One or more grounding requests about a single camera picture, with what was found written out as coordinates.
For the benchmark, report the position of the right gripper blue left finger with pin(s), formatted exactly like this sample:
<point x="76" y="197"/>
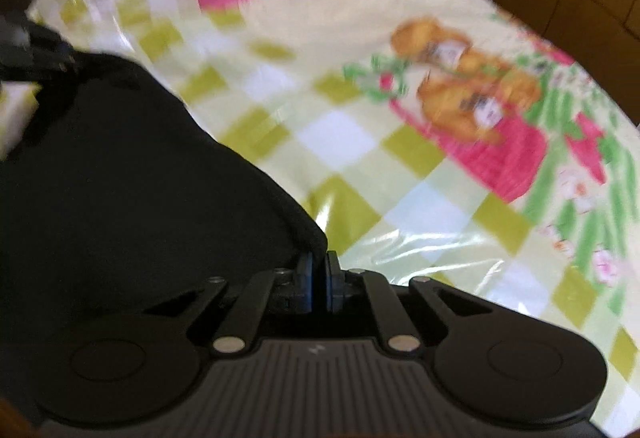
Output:
<point x="303" y="283"/>

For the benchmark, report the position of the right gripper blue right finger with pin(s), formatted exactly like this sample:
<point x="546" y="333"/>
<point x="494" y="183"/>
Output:
<point x="337" y="288"/>

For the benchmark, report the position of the black pants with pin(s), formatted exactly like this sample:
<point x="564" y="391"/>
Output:
<point x="122" y="224"/>

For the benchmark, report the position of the colourful checked bed cover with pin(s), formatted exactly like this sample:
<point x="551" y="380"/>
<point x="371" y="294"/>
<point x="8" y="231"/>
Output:
<point x="425" y="137"/>

